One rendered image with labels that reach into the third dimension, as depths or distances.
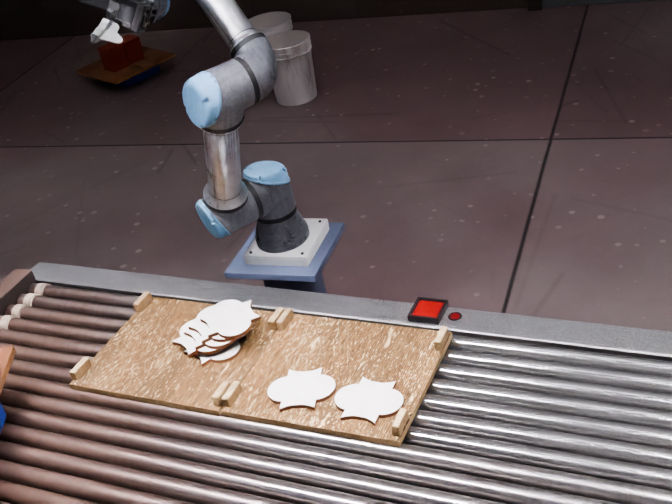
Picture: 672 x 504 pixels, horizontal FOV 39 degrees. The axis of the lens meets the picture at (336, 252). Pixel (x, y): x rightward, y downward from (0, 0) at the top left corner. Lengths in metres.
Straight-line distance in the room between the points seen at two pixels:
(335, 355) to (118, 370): 0.52
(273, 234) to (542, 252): 1.73
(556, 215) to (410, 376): 2.35
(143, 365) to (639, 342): 1.12
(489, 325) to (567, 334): 0.18
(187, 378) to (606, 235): 2.38
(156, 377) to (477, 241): 2.23
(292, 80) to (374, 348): 3.70
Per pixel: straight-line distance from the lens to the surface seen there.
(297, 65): 5.68
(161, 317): 2.43
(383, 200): 4.58
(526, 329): 2.18
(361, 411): 1.98
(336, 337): 2.20
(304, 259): 2.58
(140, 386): 2.23
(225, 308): 2.28
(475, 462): 1.88
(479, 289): 3.88
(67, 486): 2.10
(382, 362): 2.10
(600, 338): 2.15
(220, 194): 2.43
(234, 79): 2.20
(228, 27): 2.31
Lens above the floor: 2.26
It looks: 32 degrees down
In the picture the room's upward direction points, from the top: 12 degrees counter-clockwise
